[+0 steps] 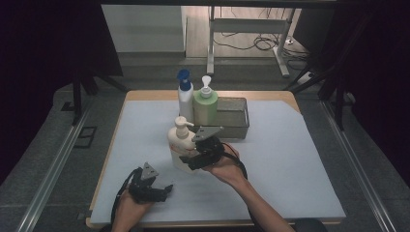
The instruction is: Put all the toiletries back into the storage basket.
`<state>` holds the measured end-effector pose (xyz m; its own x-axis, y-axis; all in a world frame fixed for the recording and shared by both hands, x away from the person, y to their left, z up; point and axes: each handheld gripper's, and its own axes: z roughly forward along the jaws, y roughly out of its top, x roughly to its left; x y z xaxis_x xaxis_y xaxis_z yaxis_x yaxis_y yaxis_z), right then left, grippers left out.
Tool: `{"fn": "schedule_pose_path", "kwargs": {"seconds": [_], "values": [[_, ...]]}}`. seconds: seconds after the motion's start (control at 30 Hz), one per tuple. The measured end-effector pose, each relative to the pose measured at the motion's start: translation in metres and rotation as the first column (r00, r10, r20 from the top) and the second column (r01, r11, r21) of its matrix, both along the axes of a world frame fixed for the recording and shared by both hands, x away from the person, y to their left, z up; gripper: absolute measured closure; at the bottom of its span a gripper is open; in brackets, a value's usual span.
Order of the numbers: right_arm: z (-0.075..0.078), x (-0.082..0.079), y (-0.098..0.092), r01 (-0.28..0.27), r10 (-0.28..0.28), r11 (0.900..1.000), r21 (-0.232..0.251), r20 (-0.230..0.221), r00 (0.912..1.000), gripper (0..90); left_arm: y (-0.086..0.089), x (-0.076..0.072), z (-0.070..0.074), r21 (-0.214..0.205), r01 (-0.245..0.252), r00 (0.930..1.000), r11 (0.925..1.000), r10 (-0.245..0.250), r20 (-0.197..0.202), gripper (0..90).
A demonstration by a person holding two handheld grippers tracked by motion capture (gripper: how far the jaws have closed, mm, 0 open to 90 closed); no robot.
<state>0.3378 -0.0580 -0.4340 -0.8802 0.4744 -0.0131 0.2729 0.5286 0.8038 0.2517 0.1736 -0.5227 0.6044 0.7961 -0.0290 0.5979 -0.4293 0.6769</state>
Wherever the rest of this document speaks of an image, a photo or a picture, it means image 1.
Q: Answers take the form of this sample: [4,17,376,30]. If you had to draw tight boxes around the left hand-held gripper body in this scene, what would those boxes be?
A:
[129,161,160,204]

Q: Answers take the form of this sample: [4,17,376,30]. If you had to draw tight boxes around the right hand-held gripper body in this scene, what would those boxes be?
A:
[190,126,225,168]

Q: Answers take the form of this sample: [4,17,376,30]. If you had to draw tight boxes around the cream pump bottle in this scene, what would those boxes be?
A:
[166,115,199,174]

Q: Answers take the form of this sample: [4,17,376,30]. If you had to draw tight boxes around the grey mesh basket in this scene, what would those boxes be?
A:
[178,96,250,140]

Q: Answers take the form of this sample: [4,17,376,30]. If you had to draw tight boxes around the green pump bottle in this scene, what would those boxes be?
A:
[192,74,220,127]

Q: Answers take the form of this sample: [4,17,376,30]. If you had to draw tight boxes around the white bottle with blue cap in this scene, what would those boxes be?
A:
[176,69,195,124]

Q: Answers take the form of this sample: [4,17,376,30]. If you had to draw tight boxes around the person's left hand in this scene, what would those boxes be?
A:
[112,191,153,226]

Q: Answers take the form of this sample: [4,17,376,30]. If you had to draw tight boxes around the person's right hand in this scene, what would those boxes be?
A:
[202,143,248,188]

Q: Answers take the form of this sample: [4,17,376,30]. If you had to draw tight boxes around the light blue table mat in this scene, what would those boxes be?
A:
[90,99,346,225]

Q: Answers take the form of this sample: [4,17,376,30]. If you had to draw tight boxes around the black stand legs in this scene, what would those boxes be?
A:
[283,64,346,131]
[72,73,130,127]

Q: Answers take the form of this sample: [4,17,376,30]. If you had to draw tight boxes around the person's dark clothing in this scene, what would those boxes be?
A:
[293,217,328,232]

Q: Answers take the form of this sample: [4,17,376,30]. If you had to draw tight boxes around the white metal stand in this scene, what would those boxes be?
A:
[206,6,296,78]

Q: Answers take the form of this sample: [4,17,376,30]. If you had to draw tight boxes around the white cabinet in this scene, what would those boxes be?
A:
[101,4,188,54]

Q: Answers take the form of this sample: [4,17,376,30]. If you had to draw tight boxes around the dark curtain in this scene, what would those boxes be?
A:
[0,0,124,185]
[293,0,410,188]

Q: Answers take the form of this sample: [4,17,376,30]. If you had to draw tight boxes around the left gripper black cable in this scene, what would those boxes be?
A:
[110,167,143,226]

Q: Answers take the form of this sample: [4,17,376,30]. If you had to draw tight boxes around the aluminium floor rail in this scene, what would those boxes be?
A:
[320,100,395,232]
[15,102,93,232]

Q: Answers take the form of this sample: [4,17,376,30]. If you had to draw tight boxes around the black floor cables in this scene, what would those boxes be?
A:
[212,6,310,71]

